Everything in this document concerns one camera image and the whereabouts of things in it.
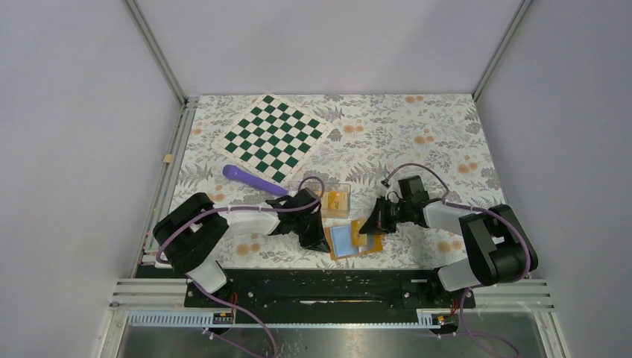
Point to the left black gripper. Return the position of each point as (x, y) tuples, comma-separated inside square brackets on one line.
[(317, 241)]

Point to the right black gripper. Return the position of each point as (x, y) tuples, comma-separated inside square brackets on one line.
[(378, 222)]

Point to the orange card holder wallet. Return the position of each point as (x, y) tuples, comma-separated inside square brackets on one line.
[(346, 241)]

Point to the clear plastic card box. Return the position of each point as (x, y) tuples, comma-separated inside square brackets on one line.
[(336, 198)]

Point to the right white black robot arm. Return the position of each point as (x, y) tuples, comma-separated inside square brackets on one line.
[(496, 245)]

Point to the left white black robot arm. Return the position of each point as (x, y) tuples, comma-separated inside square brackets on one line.
[(188, 235)]

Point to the floral table cloth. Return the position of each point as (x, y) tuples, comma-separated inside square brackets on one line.
[(436, 137)]

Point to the purple marker pen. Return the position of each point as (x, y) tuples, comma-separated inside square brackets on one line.
[(235, 173)]

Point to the green white chessboard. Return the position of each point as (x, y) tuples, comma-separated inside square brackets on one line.
[(273, 138)]

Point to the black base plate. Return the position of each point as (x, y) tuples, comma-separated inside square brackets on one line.
[(327, 296)]

